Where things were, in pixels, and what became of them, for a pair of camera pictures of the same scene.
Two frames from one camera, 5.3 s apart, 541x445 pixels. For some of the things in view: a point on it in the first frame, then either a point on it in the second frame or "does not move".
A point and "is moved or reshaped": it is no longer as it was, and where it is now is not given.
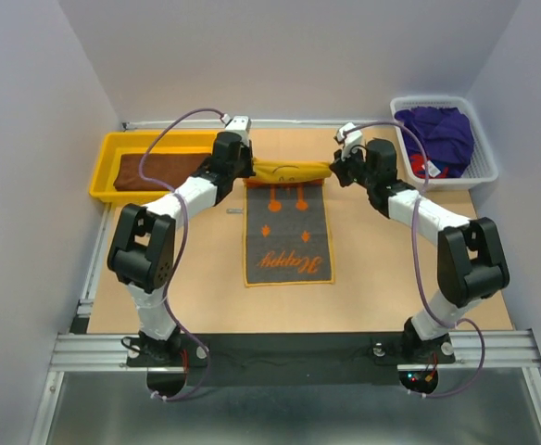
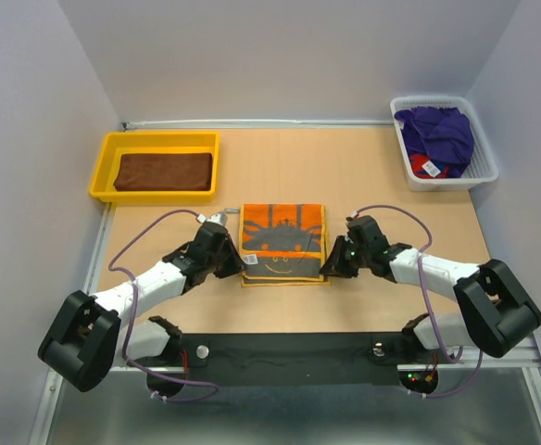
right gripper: [341, 166] to [333, 265]
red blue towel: [417, 163] does not move
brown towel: [169, 170] does not move
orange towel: [285, 223] is moved or reshaped
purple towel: [446, 133] does not move
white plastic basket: [482, 166] does not move
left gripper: [245, 151] to [235, 263]
